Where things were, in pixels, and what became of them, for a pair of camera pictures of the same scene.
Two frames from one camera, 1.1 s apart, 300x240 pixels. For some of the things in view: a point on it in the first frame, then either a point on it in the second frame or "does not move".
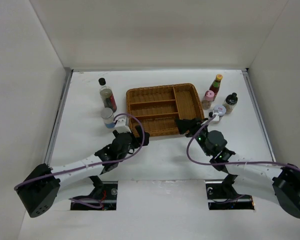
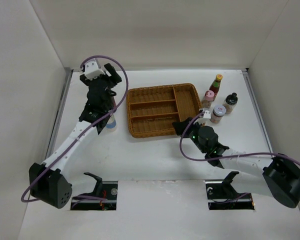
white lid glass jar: [220, 109] does not move
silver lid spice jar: [108, 116] does not move
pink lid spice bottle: [209, 96] does not move
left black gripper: [136, 140] → [114, 75]
